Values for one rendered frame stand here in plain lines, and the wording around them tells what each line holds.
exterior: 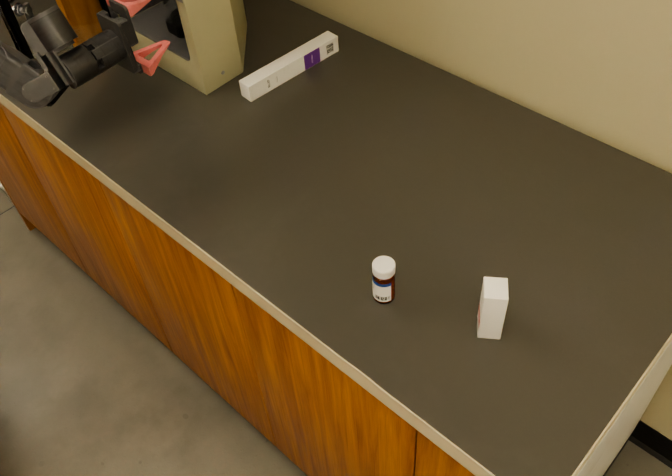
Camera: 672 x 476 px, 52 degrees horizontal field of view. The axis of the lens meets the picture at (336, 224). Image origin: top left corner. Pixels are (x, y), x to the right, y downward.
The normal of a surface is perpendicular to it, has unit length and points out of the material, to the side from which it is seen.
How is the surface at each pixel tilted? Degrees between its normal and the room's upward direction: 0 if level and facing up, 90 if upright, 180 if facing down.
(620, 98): 90
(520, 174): 0
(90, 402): 0
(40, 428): 0
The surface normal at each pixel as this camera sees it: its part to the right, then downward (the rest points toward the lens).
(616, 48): -0.68, 0.57
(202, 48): 0.73, 0.47
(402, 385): -0.06, -0.67
